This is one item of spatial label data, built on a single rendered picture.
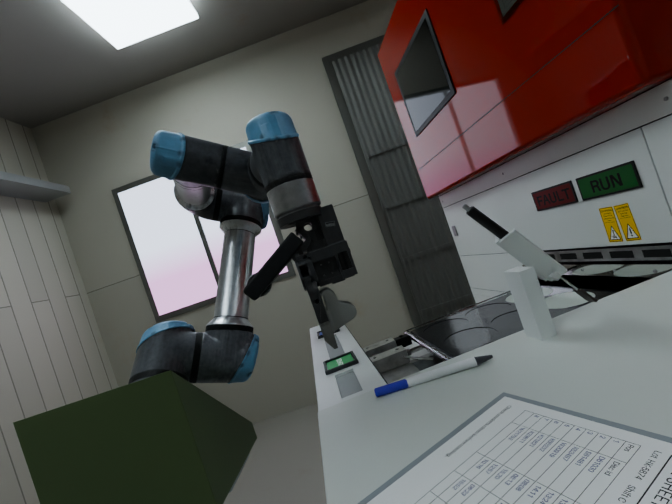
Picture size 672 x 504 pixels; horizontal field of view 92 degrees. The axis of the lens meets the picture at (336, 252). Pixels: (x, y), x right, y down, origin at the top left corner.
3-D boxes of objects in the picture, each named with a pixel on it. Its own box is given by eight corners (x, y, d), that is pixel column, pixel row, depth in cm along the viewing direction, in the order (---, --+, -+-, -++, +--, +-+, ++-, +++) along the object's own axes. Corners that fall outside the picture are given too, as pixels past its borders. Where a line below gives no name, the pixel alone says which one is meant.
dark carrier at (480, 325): (533, 286, 84) (532, 284, 84) (692, 300, 50) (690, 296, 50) (411, 333, 80) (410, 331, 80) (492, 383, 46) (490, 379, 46)
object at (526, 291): (562, 319, 42) (527, 220, 42) (588, 324, 38) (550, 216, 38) (520, 335, 41) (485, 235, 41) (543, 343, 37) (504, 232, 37)
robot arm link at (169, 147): (177, 176, 95) (155, 107, 49) (217, 184, 99) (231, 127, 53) (171, 215, 94) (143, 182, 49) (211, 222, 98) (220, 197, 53)
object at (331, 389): (355, 362, 95) (339, 317, 96) (426, 493, 41) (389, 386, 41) (325, 374, 94) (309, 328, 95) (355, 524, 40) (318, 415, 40)
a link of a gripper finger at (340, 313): (368, 341, 48) (347, 281, 48) (330, 356, 47) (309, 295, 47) (364, 337, 51) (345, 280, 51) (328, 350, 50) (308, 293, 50)
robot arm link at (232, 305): (188, 383, 81) (216, 192, 100) (249, 383, 86) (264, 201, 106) (189, 384, 71) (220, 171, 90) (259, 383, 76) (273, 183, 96)
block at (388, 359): (405, 357, 70) (400, 344, 70) (410, 361, 67) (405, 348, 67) (370, 370, 69) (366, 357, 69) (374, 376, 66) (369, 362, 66)
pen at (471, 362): (488, 350, 38) (373, 387, 39) (492, 353, 37) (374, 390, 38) (491, 358, 38) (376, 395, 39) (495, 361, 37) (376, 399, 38)
